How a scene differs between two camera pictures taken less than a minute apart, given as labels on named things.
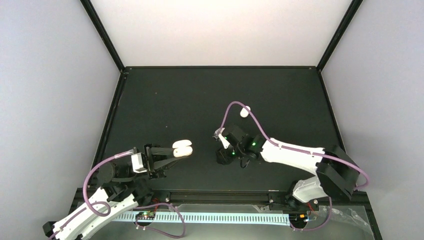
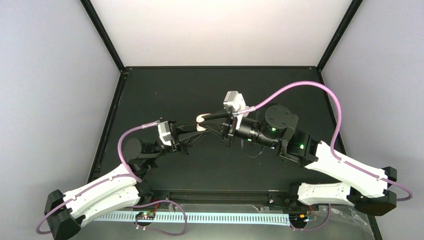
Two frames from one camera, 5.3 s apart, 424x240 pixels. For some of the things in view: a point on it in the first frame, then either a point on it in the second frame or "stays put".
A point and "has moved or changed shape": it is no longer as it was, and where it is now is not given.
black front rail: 222,196 stays put
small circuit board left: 146,215 stays put
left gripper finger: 156,150 → 187,128
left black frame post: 93,15 stays put
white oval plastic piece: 182,148 has moved or changed shape
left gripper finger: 163,163 → 190,138
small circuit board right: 299,218 stays put
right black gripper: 223,158 → 231,119
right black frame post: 339,33 stays put
